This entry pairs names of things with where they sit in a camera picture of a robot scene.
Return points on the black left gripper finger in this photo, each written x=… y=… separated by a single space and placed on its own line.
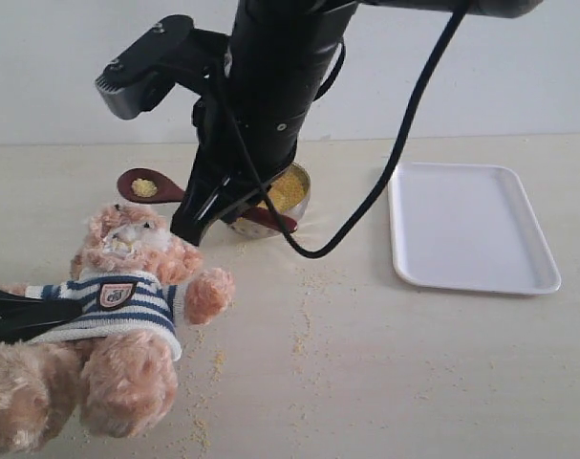
x=23 y=318

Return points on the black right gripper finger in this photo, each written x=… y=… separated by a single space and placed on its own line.
x=230 y=203
x=203 y=200

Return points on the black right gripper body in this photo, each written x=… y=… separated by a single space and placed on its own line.
x=277 y=62

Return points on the dark red wooden spoon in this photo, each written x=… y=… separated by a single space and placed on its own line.
x=150 y=187

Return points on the plush teddy bear striped sweater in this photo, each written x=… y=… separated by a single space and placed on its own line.
x=115 y=364

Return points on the steel bowl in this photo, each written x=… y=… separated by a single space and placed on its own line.
x=255 y=230

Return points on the yellow millet grains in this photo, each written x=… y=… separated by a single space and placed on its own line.
x=288 y=190

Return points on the white rectangular plastic tray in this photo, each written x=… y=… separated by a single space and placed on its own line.
x=468 y=227

